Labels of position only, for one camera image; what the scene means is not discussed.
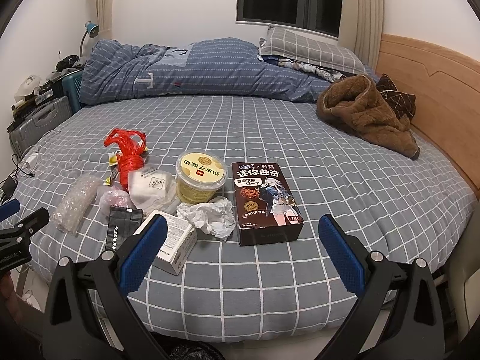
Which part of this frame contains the bubble wrap roll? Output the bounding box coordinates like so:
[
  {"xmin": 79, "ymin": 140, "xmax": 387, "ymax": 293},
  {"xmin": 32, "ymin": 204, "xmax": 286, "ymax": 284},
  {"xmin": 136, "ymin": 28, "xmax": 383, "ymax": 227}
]
[{"xmin": 52, "ymin": 174, "xmax": 102, "ymax": 235}]

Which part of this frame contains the clear plastic bag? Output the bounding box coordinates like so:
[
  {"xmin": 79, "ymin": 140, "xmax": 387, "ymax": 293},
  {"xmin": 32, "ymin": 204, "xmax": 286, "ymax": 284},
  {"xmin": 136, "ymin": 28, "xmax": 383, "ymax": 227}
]
[{"xmin": 97, "ymin": 189, "xmax": 134, "ymax": 214}]

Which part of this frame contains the small white cardboard box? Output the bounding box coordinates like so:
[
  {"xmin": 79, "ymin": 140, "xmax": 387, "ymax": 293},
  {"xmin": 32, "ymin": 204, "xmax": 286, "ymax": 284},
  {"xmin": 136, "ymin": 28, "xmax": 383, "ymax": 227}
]
[{"xmin": 133, "ymin": 210, "xmax": 198, "ymax": 275}]

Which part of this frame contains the white tissue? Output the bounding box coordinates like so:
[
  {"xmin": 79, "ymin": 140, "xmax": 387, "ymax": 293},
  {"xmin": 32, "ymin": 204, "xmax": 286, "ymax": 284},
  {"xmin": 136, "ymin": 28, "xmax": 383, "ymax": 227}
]
[{"xmin": 176, "ymin": 197, "xmax": 236, "ymax": 241}]

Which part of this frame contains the black power adapter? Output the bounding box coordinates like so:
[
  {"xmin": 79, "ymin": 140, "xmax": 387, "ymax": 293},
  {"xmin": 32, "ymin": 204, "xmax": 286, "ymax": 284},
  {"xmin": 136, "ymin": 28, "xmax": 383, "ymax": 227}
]
[{"xmin": 1, "ymin": 175, "xmax": 17, "ymax": 199}]

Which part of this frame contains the grey suitcase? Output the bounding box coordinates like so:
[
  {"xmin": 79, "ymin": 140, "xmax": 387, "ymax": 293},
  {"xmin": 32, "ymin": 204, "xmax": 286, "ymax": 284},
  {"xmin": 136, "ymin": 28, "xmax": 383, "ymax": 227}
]
[{"xmin": 7, "ymin": 96, "xmax": 72, "ymax": 157}]

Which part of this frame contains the white face mask package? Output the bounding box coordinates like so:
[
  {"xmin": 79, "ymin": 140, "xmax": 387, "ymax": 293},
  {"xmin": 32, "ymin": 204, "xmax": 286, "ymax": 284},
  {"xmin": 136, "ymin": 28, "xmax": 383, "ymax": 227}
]
[{"xmin": 128, "ymin": 166, "xmax": 180, "ymax": 216}]

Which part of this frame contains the yellow snack wrapper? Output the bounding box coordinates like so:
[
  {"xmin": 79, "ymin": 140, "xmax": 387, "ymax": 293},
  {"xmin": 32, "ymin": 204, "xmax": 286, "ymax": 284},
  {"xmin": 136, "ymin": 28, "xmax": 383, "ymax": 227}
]
[{"xmin": 103, "ymin": 150, "xmax": 121, "ymax": 187}]

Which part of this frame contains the grey checked bed sheet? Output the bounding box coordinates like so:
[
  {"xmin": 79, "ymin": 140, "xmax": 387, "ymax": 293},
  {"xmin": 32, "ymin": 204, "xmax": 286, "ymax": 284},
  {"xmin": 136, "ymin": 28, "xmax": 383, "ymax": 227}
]
[{"xmin": 14, "ymin": 96, "xmax": 477, "ymax": 342}]

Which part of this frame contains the teal plastic stool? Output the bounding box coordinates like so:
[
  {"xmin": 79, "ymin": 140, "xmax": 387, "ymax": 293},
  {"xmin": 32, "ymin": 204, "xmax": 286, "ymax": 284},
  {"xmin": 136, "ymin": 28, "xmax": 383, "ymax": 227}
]
[{"xmin": 61, "ymin": 70, "xmax": 83, "ymax": 114}]

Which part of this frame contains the red plastic bag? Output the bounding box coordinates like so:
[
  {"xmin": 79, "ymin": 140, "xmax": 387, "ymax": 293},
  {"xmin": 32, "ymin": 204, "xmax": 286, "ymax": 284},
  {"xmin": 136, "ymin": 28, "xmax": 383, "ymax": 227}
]
[{"xmin": 104, "ymin": 128, "xmax": 146, "ymax": 191}]

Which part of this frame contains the yellow plastic cup with lid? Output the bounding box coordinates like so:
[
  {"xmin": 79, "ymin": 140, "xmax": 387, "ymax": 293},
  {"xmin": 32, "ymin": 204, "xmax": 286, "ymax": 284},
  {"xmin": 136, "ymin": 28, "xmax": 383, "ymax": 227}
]
[{"xmin": 176, "ymin": 150, "xmax": 228, "ymax": 205}]

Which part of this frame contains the dark cookie box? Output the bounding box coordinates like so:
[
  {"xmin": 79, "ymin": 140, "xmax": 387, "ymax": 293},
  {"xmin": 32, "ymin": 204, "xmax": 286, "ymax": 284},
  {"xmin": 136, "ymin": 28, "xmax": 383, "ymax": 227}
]
[{"xmin": 232, "ymin": 163, "xmax": 304, "ymax": 246}]

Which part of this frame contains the blue striped duvet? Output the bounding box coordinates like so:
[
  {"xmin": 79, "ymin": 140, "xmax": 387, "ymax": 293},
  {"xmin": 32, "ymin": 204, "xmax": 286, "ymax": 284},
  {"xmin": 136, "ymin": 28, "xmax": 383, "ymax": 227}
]
[{"xmin": 80, "ymin": 37, "xmax": 330, "ymax": 106}]

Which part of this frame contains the teal desk lamp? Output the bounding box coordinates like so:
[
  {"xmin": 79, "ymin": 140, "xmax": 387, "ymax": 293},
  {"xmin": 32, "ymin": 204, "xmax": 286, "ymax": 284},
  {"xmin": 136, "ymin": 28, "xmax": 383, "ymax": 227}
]
[{"xmin": 79, "ymin": 21, "xmax": 99, "ymax": 57}]

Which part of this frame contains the brown fleece garment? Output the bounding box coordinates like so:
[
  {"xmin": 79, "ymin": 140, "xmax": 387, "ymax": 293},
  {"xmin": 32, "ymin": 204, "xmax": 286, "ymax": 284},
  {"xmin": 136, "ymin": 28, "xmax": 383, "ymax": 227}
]
[{"xmin": 316, "ymin": 74, "xmax": 421, "ymax": 160}]

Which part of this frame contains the wooden headboard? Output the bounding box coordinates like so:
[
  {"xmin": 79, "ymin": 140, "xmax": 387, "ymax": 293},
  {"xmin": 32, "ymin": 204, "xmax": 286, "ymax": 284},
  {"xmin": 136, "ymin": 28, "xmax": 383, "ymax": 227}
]
[{"xmin": 377, "ymin": 34, "xmax": 480, "ymax": 195}]

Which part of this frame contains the grey checked pillow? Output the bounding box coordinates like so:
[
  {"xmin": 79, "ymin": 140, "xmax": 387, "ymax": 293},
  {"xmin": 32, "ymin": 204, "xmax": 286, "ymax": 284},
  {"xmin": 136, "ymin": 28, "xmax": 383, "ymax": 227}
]
[{"xmin": 259, "ymin": 27, "xmax": 367, "ymax": 75}]

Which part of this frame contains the white charger with cable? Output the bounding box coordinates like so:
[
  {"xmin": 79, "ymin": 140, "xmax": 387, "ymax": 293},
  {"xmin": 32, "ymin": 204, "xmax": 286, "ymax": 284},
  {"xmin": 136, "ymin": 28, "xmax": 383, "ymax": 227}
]
[{"xmin": 19, "ymin": 151, "xmax": 39, "ymax": 172}]

